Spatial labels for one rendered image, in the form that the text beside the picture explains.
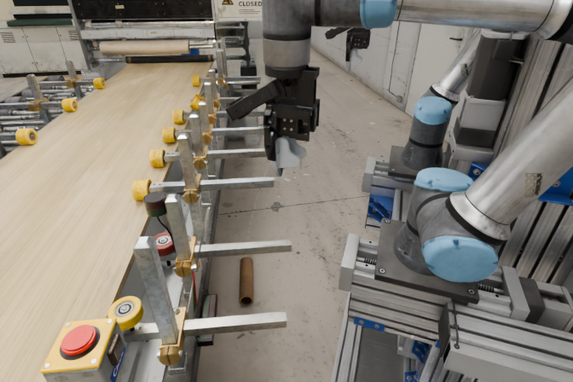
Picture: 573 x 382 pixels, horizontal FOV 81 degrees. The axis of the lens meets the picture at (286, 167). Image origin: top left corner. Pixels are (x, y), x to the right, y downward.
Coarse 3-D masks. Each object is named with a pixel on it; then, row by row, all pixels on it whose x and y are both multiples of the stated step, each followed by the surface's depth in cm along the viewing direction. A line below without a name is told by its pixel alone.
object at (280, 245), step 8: (264, 240) 113; (272, 240) 113; (280, 240) 113; (288, 240) 113; (208, 248) 110; (216, 248) 110; (224, 248) 110; (232, 248) 110; (240, 248) 110; (248, 248) 110; (256, 248) 111; (264, 248) 111; (272, 248) 111; (280, 248) 112; (288, 248) 112; (168, 256) 108; (176, 256) 109; (200, 256) 110; (208, 256) 110; (216, 256) 110; (224, 256) 111
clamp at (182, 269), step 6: (192, 240) 112; (192, 246) 109; (192, 252) 107; (192, 258) 106; (180, 264) 103; (186, 264) 103; (174, 270) 104; (180, 270) 103; (186, 270) 103; (180, 276) 104; (186, 276) 104
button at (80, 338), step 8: (80, 328) 45; (88, 328) 45; (72, 336) 44; (80, 336) 44; (88, 336) 44; (64, 344) 43; (72, 344) 43; (80, 344) 43; (88, 344) 43; (64, 352) 42; (72, 352) 42; (80, 352) 43
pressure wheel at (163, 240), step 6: (162, 234) 109; (168, 234) 109; (156, 240) 107; (162, 240) 106; (168, 240) 107; (162, 246) 104; (168, 246) 104; (162, 252) 104; (168, 252) 105; (168, 264) 112
